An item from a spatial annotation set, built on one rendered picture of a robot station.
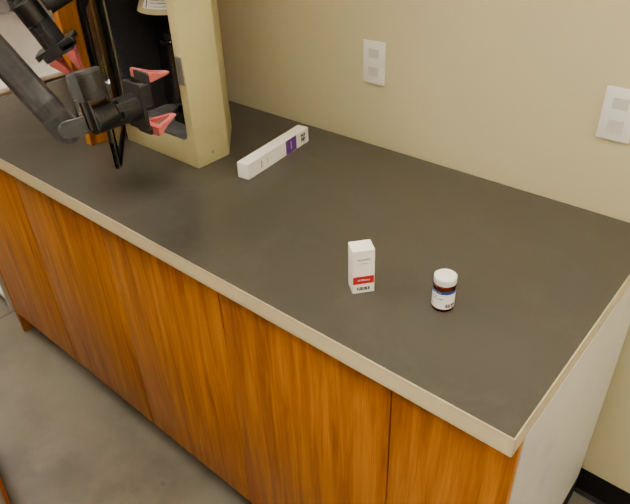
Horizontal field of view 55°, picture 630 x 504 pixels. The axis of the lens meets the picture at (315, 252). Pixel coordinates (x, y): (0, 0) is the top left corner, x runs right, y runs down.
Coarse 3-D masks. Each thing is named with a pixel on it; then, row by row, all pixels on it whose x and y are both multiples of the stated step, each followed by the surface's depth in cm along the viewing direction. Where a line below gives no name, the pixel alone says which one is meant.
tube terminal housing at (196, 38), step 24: (168, 0) 140; (192, 0) 143; (216, 0) 164; (192, 24) 145; (216, 24) 159; (192, 48) 148; (216, 48) 154; (192, 72) 150; (216, 72) 156; (192, 96) 153; (216, 96) 159; (192, 120) 156; (216, 120) 162; (144, 144) 176; (168, 144) 168; (192, 144) 160; (216, 144) 165
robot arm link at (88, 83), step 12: (72, 72) 121; (84, 72) 119; (96, 72) 120; (72, 84) 120; (84, 84) 120; (96, 84) 121; (72, 96) 120; (84, 96) 121; (96, 96) 121; (72, 120) 120; (84, 120) 120; (60, 132) 119; (72, 132) 120; (84, 132) 121
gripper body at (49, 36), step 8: (48, 16) 138; (40, 24) 137; (48, 24) 138; (32, 32) 138; (40, 32) 138; (48, 32) 138; (56, 32) 140; (72, 32) 141; (40, 40) 139; (48, 40) 139; (56, 40) 140; (64, 40) 139; (72, 40) 140; (48, 48) 140; (40, 56) 140
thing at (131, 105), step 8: (128, 80) 129; (128, 88) 129; (136, 88) 127; (120, 96) 127; (128, 96) 128; (136, 96) 128; (120, 104) 126; (128, 104) 127; (136, 104) 128; (144, 104) 128; (120, 112) 125; (128, 112) 127; (136, 112) 128; (144, 112) 129; (120, 120) 126; (128, 120) 128; (136, 120) 132; (144, 120) 130; (144, 128) 132
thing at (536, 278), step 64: (0, 128) 191; (256, 128) 185; (64, 192) 155; (128, 192) 154; (192, 192) 152; (256, 192) 151; (320, 192) 150; (384, 192) 149; (448, 192) 148; (512, 192) 147; (192, 256) 129; (256, 256) 128; (320, 256) 127; (384, 256) 127; (448, 256) 126; (512, 256) 125; (576, 256) 124; (320, 320) 111; (384, 320) 110; (448, 320) 109; (512, 320) 109; (576, 320) 108; (384, 384) 102; (448, 384) 97; (512, 384) 96; (512, 448) 89
